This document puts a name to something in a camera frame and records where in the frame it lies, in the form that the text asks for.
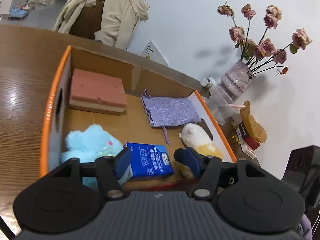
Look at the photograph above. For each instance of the bunch of dried roses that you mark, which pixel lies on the bunch of dried roses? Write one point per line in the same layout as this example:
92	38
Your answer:
267	47

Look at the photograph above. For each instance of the tan ridged ornament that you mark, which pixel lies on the tan ridged ornament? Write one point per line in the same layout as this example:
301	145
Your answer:
255	127

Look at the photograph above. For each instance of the pink straw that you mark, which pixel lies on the pink straw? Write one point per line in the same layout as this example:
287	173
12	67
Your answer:
236	105

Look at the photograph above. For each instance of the beige jacket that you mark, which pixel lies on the beige jacket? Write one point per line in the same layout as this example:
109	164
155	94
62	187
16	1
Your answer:
117	12

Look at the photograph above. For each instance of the yellow and white plush toy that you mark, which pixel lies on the yellow and white plush toy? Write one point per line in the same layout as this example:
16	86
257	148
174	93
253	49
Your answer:
196	135

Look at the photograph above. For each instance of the yellow dried flower bits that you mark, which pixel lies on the yellow dried flower bits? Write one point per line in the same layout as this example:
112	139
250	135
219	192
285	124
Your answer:
235	138

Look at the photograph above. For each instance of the orange cardboard box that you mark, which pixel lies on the orange cardboard box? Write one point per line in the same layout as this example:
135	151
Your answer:
82	120

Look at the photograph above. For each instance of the blue tissue packet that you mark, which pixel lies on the blue tissue packet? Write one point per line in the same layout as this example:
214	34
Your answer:
150	160

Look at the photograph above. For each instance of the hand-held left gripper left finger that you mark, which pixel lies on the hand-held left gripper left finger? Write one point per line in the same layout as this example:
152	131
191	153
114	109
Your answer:
123	161

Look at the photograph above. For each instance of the mottled purple vase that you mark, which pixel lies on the mottled purple vase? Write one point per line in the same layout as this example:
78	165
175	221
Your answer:
236	78

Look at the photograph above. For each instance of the light blue plush toy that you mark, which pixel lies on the light blue plush toy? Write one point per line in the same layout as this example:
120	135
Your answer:
87	142

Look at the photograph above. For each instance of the pink layered sponge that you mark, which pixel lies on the pink layered sponge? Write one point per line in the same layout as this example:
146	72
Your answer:
96	90

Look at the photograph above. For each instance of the white flat box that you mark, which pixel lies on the white flat box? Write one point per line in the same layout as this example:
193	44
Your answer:
248	152

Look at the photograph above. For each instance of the clear plastic cup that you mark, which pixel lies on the clear plastic cup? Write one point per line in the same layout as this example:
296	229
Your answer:
220	105

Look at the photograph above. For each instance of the brown wooden chair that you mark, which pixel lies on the brown wooden chair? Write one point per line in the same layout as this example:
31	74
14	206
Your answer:
87	22

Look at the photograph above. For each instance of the small white plastic bottle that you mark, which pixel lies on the small white plastic bottle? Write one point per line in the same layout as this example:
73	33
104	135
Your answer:
208	83

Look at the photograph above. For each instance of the pet bowl stand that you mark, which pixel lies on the pet bowl stand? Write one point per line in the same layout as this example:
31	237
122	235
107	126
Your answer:
18	12

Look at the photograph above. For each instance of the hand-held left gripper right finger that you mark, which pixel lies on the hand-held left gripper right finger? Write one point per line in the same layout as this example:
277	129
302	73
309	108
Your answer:
189	158

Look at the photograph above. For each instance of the red small box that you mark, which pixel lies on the red small box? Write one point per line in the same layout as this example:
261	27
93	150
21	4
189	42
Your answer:
252	143

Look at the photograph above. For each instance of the white printed carton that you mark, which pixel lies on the white printed carton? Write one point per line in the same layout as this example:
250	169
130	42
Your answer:
153	53

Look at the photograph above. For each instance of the black small box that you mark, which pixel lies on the black small box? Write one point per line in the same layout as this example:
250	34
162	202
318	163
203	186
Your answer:
242	131

